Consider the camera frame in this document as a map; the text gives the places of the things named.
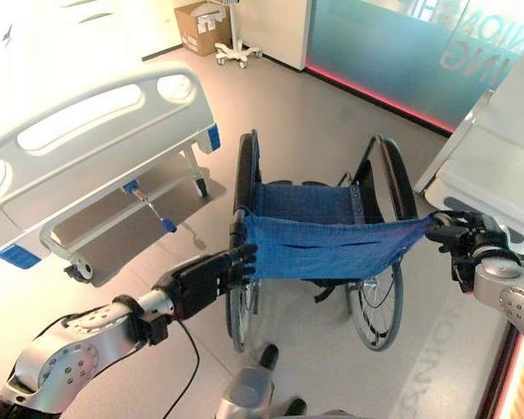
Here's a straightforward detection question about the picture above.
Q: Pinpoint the silver robot leg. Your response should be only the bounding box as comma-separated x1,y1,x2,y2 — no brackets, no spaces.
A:
216,343,309,419

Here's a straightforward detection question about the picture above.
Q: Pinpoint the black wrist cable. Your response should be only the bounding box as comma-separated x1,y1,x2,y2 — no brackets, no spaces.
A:
151,320,201,419

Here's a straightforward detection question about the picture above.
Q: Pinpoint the white wheeled equipment stand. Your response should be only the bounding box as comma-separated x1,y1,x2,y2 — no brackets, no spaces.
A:
212,0,264,69

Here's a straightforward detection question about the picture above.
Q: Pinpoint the white counter with teal panel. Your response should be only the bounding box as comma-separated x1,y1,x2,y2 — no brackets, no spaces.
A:
231,0,524,134

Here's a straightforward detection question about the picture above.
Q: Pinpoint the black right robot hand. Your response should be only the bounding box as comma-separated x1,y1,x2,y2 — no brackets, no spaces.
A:
424,209,507,263

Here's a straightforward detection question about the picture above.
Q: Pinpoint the blue fabric wheelchair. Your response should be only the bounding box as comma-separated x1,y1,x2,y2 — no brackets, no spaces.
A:
224,129,438,354

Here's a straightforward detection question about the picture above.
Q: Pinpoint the white bedside cabinet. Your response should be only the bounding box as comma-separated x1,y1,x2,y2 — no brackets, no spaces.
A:
412,41,524,254

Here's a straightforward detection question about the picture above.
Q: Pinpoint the blue-handled bed crank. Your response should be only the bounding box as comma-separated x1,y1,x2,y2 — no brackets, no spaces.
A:
130,186,177,234

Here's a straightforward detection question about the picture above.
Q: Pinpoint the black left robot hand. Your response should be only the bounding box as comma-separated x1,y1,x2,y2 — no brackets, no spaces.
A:
171,244,259,322

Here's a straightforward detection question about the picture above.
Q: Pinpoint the white hospital bed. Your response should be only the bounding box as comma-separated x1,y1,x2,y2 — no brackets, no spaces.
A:
0,60,228,288

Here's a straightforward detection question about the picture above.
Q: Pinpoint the brown cardboard box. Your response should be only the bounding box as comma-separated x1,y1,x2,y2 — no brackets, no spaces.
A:
174,3,233,57

